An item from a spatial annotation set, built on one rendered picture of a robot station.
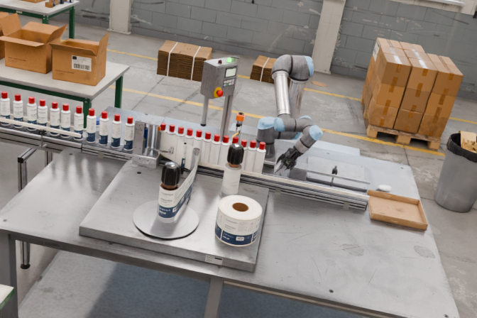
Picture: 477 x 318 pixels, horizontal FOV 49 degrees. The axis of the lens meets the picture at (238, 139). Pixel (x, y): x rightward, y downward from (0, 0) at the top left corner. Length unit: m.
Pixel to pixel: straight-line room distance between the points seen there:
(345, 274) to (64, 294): 1.52
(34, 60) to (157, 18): 4.30
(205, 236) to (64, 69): 2.25
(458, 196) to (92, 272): 3.26
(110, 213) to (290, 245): 0.87
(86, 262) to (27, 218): 0.79
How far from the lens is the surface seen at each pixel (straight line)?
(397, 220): 3.01
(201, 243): 2.42
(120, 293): 3.13
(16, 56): 4.55
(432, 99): 6.16
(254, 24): 8.22
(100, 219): 2.52
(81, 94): 4.13
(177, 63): 6.89
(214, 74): 2.81
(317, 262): 2.54
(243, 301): 3.16
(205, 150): 2.97
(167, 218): 2.48
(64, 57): 4.28
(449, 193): 5.12
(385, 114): 6.14
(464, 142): 5.14
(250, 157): 2.95
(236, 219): 2.36
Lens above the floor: 2.33
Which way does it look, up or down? 25 degrees down
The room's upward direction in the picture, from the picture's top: 10 degrees clockwise
